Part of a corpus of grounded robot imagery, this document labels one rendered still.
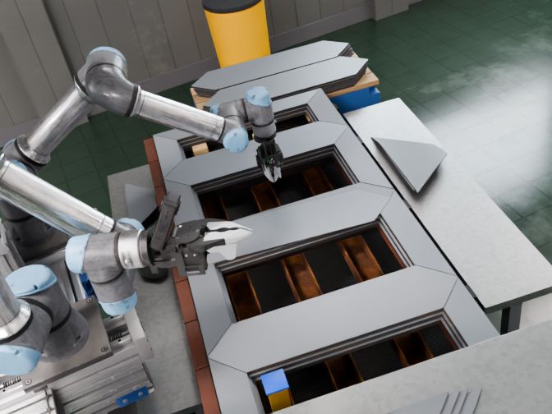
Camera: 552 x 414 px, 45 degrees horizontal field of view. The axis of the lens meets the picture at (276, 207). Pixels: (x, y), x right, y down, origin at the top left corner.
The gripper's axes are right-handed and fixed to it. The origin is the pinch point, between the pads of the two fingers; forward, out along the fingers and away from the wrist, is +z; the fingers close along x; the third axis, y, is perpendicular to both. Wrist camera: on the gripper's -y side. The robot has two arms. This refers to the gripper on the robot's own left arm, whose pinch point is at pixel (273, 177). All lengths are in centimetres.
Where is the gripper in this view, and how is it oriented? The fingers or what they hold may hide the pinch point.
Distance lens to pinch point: 228.7
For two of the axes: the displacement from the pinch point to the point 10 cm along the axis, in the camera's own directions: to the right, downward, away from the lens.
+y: 2.7, 5.8, -7.7
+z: 1.5, 7.7, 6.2
